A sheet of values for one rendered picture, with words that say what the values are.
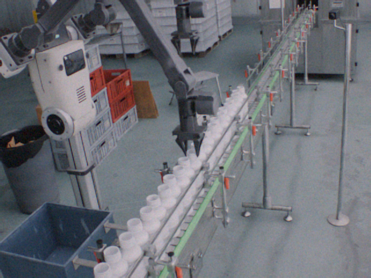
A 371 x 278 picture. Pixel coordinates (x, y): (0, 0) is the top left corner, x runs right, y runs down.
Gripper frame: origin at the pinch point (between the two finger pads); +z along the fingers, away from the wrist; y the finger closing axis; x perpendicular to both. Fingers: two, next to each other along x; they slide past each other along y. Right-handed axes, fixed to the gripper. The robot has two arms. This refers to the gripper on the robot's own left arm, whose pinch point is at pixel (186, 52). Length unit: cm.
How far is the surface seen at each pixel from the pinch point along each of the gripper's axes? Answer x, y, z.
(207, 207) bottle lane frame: 48, -21, 43
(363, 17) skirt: -973, -109, 126
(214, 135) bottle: 23.4, -17.2, 26.8
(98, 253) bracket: 91, -6, 32
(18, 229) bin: 73, 43, 46
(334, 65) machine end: -425, -51, 115
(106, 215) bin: 56, 15, 47
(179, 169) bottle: 56, -16, 25
